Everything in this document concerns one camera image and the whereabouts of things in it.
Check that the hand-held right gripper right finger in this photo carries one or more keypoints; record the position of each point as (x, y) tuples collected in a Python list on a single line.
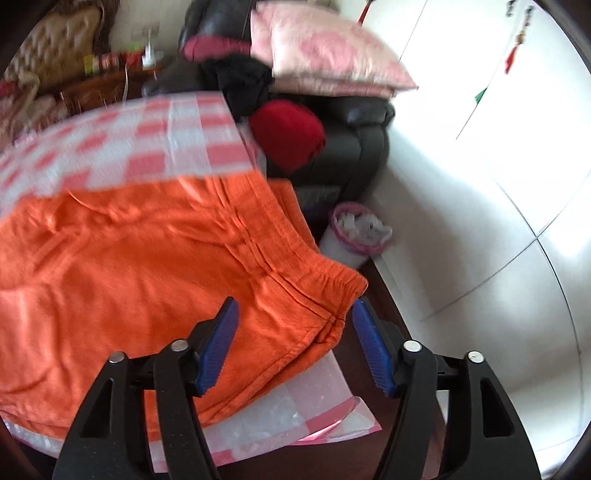
[(374, 350)]

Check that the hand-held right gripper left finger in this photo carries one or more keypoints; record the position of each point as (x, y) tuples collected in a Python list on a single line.
[(217, 350)]

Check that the orange towel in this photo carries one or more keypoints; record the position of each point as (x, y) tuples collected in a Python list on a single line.
[(138, 277)]

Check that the pink-rimmed waste bin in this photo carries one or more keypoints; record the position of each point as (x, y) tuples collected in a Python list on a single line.
[(341, 249)]

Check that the dark wooden table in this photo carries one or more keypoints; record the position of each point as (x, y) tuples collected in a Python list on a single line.
[(300, 461)]

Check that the black leather armchair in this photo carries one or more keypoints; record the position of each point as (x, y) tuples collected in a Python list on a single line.
[(355, 147)]

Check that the pink checked plastic tablecloth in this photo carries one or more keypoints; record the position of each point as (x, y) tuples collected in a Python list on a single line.
[(138, 138)]

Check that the red round cushion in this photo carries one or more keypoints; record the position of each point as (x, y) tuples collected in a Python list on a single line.
[(286, 134)]

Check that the flat pink floral pillow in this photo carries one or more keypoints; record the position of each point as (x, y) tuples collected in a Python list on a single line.
[(332, 88)]

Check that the black clothing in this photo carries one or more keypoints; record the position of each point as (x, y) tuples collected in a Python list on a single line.
[(240, 83)]

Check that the green hanging ornament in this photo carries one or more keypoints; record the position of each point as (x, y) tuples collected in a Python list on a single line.
[(481, 95)]

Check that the wooden nightstand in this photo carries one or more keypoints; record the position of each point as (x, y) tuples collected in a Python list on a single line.
[(101, 87)]

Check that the maroon cushion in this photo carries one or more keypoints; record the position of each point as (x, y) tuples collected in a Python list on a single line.
[(212, 48)]

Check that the red box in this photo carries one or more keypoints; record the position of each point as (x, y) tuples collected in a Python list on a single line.
[(122, 61)]

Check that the floral bedding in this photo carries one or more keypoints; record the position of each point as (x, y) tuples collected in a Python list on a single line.
[(27, 106)]

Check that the yellow box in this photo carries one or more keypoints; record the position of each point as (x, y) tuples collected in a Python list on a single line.
[(91, 64)]

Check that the large pink floral pillow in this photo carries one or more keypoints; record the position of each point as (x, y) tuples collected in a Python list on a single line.
[(323, 41)]

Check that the red hanging ornament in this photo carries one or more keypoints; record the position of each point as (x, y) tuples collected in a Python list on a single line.
[(515, 50)]

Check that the tufted carved headboard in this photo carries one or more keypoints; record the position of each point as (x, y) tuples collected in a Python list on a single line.
[(55, 46)]

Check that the wall socket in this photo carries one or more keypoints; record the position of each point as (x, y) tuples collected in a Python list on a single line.
[(145, 34)]

